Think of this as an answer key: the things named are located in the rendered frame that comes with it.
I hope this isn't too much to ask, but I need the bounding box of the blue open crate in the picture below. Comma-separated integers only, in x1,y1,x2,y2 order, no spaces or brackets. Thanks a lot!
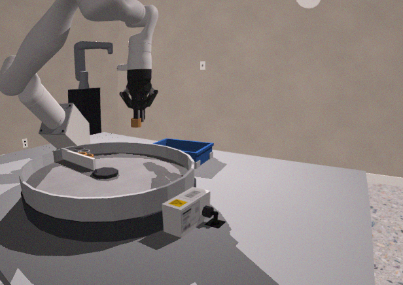
153,138,214,169

